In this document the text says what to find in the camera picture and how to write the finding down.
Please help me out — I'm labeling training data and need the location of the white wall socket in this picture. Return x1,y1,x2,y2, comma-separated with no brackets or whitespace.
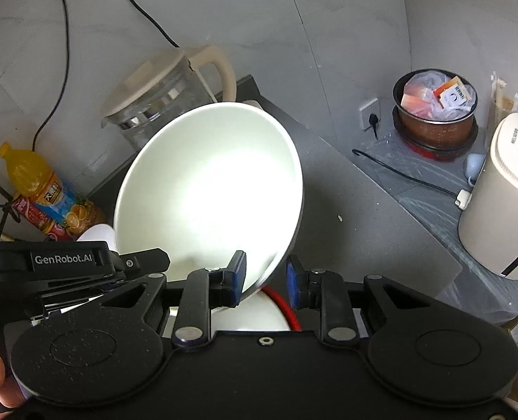
358,98,380,131

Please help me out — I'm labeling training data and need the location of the red drink can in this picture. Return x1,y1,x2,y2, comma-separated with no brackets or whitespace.
11,195,81,243

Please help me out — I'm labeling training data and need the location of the round trash bin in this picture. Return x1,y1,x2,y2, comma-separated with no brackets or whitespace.
392,69,480,143

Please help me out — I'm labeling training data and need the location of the glass kettle with beige lid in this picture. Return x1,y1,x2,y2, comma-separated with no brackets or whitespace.
100,45,237,152

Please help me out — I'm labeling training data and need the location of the plastic bag of packets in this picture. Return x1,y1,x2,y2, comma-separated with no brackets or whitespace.
401,72,477,121

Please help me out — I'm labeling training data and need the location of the beige kitchen appliance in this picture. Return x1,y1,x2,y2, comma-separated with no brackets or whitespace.
457,113,518,280

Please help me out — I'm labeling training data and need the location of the orange juice bottle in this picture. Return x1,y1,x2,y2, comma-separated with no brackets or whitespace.
0,141,107,240

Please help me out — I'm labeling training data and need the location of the white rounded object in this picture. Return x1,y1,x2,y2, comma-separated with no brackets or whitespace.
77,224,116,251

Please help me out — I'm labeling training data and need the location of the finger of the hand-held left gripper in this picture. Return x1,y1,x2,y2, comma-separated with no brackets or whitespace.
110,248,171,279
34,276,131,319

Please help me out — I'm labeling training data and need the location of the red-rimmed bowl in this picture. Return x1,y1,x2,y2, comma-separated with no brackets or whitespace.
259,286,303,332

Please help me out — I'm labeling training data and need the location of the white bowl with grey outside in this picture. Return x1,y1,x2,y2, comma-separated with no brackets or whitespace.
211,291,291,332

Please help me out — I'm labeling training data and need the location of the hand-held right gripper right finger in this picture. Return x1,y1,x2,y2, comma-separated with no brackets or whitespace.
286,254,422,346

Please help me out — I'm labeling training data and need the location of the white cup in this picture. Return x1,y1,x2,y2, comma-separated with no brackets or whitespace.
463,153,488,187

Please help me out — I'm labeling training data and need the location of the thin black cable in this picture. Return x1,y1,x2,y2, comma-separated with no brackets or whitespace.
352,149,460,197

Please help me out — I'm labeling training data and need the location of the black and red round stand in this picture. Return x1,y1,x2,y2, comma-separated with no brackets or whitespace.
392,109,480,161

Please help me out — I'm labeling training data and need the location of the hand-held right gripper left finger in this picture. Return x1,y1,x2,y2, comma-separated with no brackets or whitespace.
98,250,247,349

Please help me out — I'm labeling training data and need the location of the black power cable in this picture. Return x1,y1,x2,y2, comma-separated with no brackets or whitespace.
109,0,182,50
31,0,70,152

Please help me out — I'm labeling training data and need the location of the plain white bowl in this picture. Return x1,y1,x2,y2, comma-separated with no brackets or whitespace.
112,102,306,305

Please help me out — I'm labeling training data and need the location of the clear plastic package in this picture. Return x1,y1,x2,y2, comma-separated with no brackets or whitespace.
490,72,518,141

